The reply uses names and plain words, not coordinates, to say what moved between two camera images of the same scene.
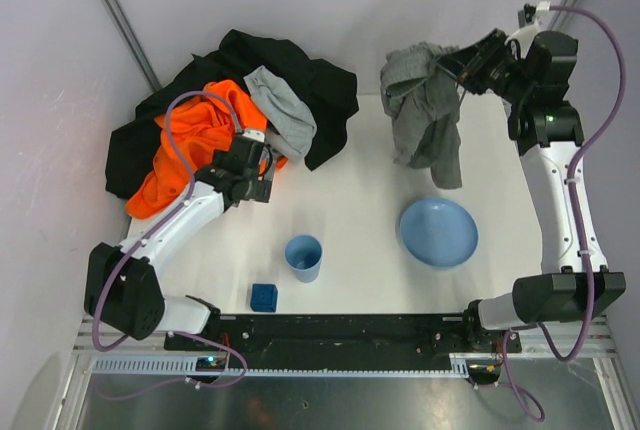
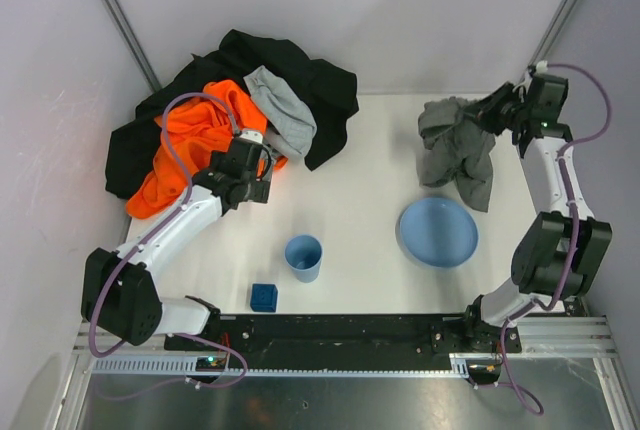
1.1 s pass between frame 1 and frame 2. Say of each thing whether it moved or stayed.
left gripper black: stayed
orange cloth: stayed
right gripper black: moved
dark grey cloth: moved
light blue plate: stayed
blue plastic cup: stayed
